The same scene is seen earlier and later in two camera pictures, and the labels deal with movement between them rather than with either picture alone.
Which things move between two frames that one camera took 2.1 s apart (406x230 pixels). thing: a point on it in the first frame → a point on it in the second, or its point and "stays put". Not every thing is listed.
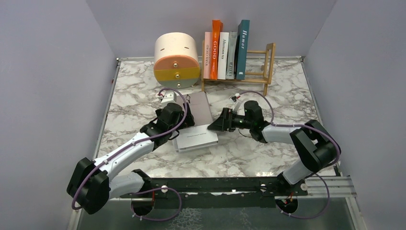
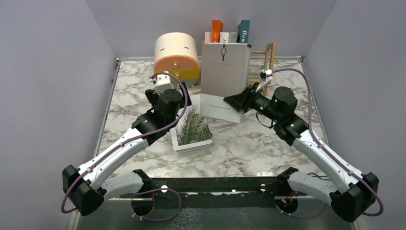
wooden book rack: (267, 74) stays put
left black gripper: (188, 119) → (153, 97)
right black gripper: (224, 121) → (244, 99)
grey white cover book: (204, 133) → (225, 69)
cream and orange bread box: (176, 64) stays put
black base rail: (218, 192) stays put
